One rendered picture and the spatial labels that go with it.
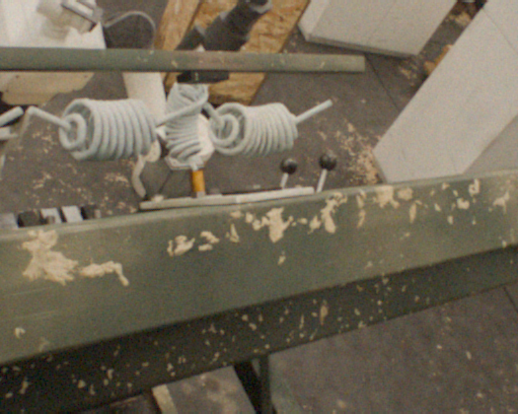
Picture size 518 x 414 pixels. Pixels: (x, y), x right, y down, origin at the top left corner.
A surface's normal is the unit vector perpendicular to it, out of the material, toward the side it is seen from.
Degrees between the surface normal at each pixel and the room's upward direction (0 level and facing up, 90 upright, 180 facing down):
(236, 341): 38
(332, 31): 90
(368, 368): 0
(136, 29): 54
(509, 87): 90
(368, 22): 90
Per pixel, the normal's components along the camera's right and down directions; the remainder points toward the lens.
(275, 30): 0.15, 0.77
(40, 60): 0.61, -0.02
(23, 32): 0.56, -0.27
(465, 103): -0.85, -0.02
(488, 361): 0.42, -0.62
